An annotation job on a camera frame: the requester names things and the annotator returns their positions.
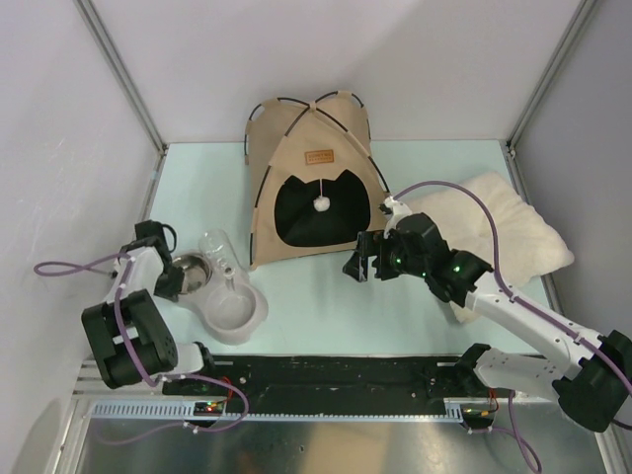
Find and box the clear water bottle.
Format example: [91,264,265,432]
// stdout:
[198,229,240,280]

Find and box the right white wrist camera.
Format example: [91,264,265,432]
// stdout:
[379,197,413,238]

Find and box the steel pet bowl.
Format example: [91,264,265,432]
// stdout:
[172,252,212,295]

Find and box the grey double pet feeder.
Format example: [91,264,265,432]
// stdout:
[179,261,269,346]

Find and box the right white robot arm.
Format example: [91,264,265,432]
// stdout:
[343,213,631,433]

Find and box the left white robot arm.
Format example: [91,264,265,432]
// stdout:
[81,220,219,394]

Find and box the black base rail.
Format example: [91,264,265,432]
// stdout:
[162,353,475,416]

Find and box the white pompom toy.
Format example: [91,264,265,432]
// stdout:
[313,196,331,212]

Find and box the white fluffy pillow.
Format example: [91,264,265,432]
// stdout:
[409,171,577,325]

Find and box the black tent pole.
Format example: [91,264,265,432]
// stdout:
[244,91,389,193]
[241,88,369,263]

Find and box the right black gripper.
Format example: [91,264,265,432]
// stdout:
[343,229,429,282]

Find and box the beige fabric pet tent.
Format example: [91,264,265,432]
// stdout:
[241,88,396,272]

